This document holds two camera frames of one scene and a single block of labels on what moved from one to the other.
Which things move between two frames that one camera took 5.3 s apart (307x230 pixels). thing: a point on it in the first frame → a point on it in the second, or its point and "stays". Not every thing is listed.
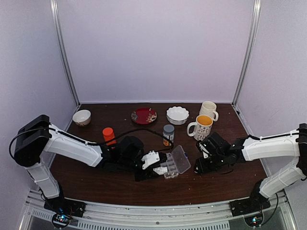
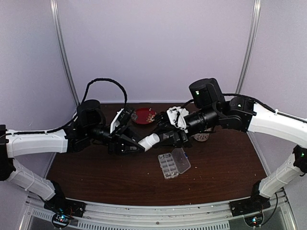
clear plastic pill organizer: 177,162 stays
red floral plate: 144,116 stays
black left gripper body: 138,177 → 113,141
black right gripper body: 217,163 → 183,140
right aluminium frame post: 248,53 stays
